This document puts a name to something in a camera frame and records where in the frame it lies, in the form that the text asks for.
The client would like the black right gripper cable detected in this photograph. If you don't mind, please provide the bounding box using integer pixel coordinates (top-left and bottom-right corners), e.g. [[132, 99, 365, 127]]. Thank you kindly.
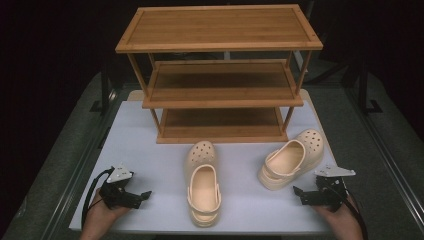
[[328, 185, 369, 240]]

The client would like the white table mat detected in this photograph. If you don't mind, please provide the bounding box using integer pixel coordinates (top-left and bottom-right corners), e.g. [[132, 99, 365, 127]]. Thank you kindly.
[[68, 99, 338, 234]]

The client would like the person's left hand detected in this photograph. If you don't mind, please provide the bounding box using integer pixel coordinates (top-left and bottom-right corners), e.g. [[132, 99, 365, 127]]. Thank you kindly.
[[86, 187, 132, 232]]

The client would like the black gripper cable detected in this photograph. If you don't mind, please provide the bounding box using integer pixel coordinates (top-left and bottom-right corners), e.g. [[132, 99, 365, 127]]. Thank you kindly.
[[328, 185, 369, 240], [81, 167, 115, 228]]

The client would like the black metal stand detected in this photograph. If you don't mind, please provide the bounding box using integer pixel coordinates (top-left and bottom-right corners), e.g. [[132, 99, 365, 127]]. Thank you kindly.
[[89, 58, 118, 117], [356, 61, 384, 115]]

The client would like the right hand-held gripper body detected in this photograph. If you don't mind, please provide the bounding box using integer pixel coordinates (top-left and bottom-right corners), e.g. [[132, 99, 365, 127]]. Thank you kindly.
[[313, 165, 357, 213]]

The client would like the cream foam clog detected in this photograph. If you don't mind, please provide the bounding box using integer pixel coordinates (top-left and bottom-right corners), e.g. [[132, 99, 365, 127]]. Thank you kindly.
[[257, 128, 325, 192], [184, 140, 223, 229]]

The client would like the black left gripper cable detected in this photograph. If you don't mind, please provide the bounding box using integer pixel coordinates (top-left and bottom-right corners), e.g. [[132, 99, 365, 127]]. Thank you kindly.
[[81, 167, 115, 228]]

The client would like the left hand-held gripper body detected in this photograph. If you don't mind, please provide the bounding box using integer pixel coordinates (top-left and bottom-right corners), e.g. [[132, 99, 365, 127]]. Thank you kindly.
[[99, 162, 142, 210]]

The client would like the wooden three-tier shoe rack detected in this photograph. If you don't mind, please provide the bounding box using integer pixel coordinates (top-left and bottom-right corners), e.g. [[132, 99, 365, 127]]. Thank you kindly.
[[115, 3, 324, 145]]

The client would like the person's right hand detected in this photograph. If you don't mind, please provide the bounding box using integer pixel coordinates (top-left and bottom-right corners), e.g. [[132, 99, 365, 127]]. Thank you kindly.
[[312, 195, 362, 232]]

